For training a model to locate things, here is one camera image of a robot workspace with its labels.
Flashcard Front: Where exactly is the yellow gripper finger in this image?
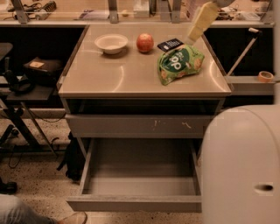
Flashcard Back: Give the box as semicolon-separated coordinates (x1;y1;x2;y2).
185;2;219;45

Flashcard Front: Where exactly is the green rice chip bag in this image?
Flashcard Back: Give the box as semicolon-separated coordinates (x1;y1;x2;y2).
157;45;205;86

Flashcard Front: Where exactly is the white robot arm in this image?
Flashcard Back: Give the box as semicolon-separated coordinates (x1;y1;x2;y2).
201;0;280;224

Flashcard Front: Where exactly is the grey drawer cabinet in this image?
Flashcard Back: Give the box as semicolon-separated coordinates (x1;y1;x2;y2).
56;23;233;214

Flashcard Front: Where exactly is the closed middle drawer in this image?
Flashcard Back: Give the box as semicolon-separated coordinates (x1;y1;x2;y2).
66;115;212;138

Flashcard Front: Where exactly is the open bottom drawer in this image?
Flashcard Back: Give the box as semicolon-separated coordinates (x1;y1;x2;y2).
67;138;201;213

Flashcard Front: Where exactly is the pink plastic bin stack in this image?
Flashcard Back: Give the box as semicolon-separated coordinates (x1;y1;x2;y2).
185;0;205;21

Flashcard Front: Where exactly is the white stick tool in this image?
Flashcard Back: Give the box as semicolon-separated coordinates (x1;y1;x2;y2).
227;27;263;76

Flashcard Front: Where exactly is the black calculator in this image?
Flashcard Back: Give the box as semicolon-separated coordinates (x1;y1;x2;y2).
157;38;183;53

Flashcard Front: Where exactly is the red apple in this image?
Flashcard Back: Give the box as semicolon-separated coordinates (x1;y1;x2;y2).
136;33;154;53

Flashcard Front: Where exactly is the tape roll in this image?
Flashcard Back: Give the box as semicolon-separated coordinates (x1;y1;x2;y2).
257;71;274;83

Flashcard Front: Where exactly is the white bowl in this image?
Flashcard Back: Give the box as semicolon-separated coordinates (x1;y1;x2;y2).
94;34;129;55

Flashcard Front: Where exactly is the black backpack on floor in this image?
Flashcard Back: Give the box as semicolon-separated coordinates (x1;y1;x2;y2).
57;133;85;181

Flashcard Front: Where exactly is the black side table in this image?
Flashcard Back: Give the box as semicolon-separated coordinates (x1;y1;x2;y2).
0;42;60;158

